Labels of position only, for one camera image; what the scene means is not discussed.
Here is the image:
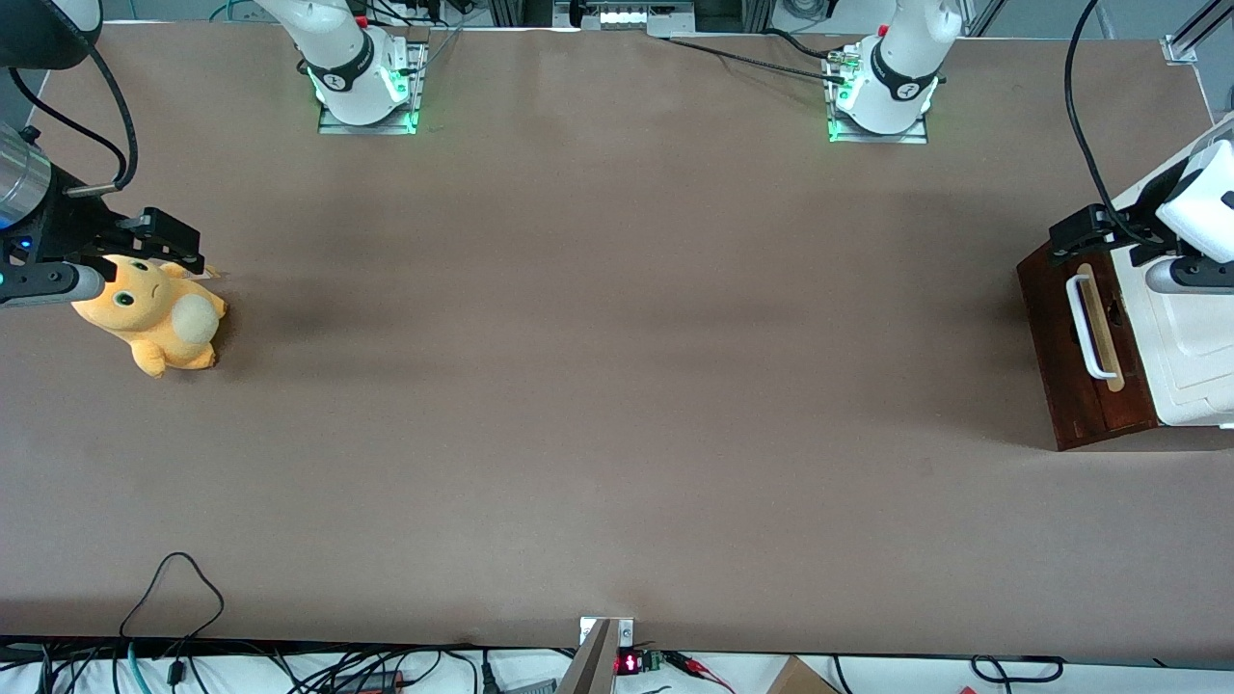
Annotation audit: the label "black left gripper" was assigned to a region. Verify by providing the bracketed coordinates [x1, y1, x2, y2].
[1049, 205, 1172, 269]

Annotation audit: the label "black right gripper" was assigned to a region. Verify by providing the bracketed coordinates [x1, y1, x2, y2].
[0, 166, 206, 277]

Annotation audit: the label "white drawer handle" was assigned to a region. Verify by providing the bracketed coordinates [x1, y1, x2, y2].
[1065, 274, 1110, 379]

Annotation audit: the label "dark wooden drawer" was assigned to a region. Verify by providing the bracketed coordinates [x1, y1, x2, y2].
[1017, 207, 1158, 452]

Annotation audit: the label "orange plush toy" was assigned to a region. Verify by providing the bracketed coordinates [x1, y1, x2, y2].
[70, 254, 229, 379]

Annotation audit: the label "white cabinet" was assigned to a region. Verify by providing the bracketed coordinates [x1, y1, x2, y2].
[1109, 114, 1234, 430]

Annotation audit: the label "black power adapter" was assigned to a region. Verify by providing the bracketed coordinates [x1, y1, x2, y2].
[333, 670, 406, 694]

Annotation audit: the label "white power strip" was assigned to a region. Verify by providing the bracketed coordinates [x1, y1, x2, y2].
[554, 0, 695, 38]

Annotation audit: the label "brown cardboard box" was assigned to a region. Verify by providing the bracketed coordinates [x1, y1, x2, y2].
[766, 655, 842, 694]

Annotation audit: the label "red clip leads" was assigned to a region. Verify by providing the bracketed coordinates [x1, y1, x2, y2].
[665, 651, 734, 693]

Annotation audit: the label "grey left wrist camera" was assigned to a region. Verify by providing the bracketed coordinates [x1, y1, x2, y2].
[1143, 256, 1234, 296]

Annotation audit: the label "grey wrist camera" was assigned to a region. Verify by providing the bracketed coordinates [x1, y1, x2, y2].
[0, 262, 107, 309]
[1143, 256, 1234, 296]

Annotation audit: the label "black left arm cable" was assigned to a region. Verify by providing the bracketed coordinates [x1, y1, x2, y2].
[1064, 0, 1172, 247]

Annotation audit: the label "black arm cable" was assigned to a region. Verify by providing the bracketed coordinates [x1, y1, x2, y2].
[1064, 0, 1172, 247]
[85, 39, 139, 194]
[8, 66, 131, 194]

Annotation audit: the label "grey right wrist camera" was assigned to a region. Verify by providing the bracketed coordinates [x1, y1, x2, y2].
[0, 262, 107, 309]

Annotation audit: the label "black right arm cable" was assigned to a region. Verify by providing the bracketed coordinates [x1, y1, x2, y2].
[85, 39, 139, 194]
[8, 66, 131, 194]

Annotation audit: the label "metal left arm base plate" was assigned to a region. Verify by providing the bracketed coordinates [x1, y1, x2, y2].
[825, 48, 929, 146]

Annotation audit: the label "aluminium frame extrusion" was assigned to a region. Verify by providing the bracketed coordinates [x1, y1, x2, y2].
[1162, 0, 1234, 67]

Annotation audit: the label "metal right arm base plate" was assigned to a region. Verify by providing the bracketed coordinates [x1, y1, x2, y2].
[318, 40, 428, 136]

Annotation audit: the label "tall black cable loop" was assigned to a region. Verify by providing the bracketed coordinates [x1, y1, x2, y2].
[119, 551, 226, 694]

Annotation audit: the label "short curled black table cable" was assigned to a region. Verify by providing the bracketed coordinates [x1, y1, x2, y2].
[762, 27, 835, 61]

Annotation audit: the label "long thin black table cable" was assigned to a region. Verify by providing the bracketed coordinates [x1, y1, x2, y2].
[663, 37, 851, 84]

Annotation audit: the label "flat black cable loop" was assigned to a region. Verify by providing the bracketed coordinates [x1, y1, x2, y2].
[971, 654, 1065, 683]

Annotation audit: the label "aluminium camera mount bar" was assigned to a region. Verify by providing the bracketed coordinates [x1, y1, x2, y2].
[554, 617, 635, 694]

